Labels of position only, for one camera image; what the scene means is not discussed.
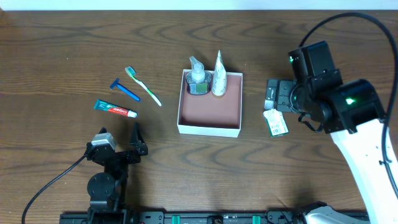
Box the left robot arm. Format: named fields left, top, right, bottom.
left=85, top=123, right=148, bottom=223

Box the right black cable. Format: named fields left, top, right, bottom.
left=298, top=12, right=398, bottom=200

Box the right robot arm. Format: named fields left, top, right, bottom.
left=263, top=41, right=397, bottom=223

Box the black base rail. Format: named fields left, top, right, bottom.
left=59, top=210, right=306, bottom=224

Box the clear pump soap bottle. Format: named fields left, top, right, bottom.
left=185, top=56, right=212, bottom=95

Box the black cable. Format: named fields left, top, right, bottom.
left=21, top=154, right=88, bottom=224
left=298, top=12, right=398, bottom=200

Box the white lotion tube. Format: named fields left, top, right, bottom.
left=211, top=50, right=227, bottom=98

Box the green white small packet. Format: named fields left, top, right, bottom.
left=263, top=109, right=289, bottom=138

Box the left black cable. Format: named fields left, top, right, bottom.
left=21, top=154, right=88, bottom=224

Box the Colgate toothpaste tube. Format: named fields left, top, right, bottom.
left=93, top=99, right=137, bottom=118

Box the blue disposable razor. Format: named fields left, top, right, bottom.
left=109, top=78, right=141, bottom=101

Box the white open cardboard box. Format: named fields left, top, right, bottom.
left=177, top=69, right=243, bottom=138

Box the green white toothbrush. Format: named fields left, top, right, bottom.
left=125, top=66, right=162, bottom=106

